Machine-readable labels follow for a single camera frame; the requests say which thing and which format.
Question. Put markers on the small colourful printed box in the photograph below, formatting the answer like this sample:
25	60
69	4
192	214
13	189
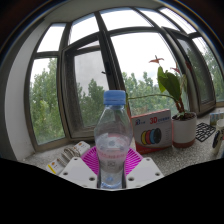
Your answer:
216	117

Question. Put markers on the black lattice trivet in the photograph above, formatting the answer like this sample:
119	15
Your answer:
205	131

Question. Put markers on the clear blue-capped water bottle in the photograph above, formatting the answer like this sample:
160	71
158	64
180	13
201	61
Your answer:
113	133

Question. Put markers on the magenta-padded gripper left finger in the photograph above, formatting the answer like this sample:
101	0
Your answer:
78	171

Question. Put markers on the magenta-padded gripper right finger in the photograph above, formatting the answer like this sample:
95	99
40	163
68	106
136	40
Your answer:
146	170

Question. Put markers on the white red filament box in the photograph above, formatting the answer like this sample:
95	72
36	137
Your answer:
151	125

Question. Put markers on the potted plant in white pot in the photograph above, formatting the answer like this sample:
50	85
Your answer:
184	131

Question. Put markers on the dark framed bay window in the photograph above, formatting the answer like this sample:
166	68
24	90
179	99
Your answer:
140	56

